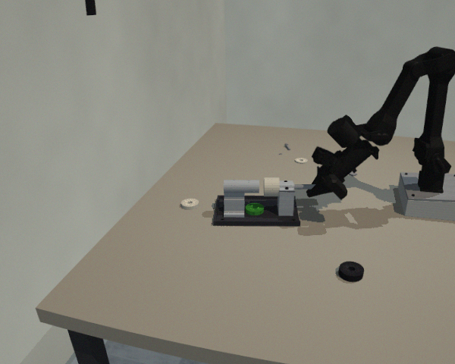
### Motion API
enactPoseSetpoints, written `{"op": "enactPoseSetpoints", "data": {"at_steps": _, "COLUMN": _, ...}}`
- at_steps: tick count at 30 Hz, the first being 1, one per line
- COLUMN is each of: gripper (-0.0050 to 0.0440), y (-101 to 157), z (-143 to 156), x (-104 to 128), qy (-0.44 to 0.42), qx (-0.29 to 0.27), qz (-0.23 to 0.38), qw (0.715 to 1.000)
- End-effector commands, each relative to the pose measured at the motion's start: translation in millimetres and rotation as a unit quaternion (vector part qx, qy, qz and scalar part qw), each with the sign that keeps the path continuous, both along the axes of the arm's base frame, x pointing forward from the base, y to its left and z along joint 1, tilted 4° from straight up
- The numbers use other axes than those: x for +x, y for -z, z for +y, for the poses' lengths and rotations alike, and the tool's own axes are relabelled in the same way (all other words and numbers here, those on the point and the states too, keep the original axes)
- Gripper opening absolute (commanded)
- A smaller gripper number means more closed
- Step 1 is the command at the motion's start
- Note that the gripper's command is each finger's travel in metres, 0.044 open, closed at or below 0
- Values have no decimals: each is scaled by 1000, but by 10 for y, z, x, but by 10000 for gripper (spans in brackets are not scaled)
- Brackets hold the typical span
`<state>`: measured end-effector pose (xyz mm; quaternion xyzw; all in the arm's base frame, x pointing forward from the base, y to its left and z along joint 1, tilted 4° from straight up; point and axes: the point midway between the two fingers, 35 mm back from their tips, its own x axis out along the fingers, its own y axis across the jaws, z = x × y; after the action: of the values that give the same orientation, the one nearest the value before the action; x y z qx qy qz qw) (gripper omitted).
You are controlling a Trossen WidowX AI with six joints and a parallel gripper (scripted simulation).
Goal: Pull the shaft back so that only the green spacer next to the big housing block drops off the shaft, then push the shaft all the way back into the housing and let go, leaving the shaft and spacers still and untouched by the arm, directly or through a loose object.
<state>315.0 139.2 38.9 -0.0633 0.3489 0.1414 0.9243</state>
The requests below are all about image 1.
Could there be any green ring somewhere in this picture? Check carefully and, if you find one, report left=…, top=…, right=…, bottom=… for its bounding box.
left=246, top=203, right=264, bottom=215

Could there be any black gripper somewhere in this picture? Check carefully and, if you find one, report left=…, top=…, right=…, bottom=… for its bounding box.
left=306, top=150, right=358, bottom=199

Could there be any grey cylindrical shaft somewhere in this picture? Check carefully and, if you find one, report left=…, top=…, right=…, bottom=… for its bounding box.
left=294, top=184, right=315, bottom=190

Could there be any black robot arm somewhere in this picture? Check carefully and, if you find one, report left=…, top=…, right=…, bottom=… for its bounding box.
left=312, top=46, right=455, bottom=193

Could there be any black ring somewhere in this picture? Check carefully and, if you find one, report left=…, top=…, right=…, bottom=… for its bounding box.
left=338, top=262, right=364, bottom=282

